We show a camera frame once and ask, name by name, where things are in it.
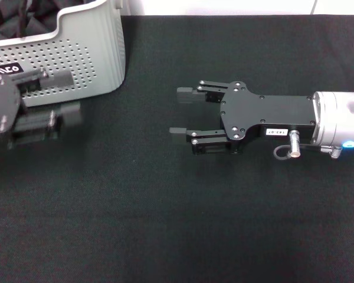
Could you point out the dark cloth pile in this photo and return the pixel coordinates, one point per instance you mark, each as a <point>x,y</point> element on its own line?
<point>32,17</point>

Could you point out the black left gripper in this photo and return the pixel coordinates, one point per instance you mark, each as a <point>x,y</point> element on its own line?
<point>3,103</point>

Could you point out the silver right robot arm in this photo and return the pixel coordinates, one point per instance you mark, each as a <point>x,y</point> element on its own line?
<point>339,118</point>

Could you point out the grey perforated storage box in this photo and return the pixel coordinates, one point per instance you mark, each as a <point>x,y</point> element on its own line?
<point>76,59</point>

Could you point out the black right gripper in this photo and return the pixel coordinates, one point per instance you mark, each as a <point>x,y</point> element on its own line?
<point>268,110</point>

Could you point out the black tablecloth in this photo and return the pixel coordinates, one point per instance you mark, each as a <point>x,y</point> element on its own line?
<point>165,221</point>

